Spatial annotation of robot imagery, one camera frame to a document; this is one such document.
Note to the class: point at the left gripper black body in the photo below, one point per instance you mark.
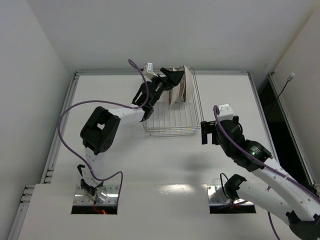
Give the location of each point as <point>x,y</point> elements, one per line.
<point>164,79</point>

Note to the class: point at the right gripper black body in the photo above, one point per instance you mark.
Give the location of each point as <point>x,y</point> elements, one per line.
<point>213,132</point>

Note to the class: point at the floral plate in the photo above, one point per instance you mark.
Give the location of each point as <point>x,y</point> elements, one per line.
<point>176,95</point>
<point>188,84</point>

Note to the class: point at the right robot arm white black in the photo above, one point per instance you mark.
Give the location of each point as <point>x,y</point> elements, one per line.
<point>286,198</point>

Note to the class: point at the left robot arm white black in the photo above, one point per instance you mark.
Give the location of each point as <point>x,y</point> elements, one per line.
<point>100,129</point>

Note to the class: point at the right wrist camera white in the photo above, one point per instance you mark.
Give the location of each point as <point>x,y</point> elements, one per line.
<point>225,112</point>

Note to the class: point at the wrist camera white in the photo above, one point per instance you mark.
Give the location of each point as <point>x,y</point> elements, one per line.
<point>148,71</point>
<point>225,112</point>

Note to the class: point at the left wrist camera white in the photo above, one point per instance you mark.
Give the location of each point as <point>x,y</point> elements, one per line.
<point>148,71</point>

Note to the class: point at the chrome wire dish rack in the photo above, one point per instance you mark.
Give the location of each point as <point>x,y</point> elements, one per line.
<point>182,118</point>

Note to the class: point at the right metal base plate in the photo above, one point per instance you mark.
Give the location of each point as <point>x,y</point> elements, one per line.
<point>216,198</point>

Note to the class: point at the metal base plate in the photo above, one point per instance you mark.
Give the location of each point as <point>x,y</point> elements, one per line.
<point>106,196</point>
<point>216,198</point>

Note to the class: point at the black usb cable wall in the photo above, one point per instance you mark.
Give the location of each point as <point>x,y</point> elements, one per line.
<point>289,79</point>

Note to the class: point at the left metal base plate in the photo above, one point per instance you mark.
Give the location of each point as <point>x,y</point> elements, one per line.
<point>106,196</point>

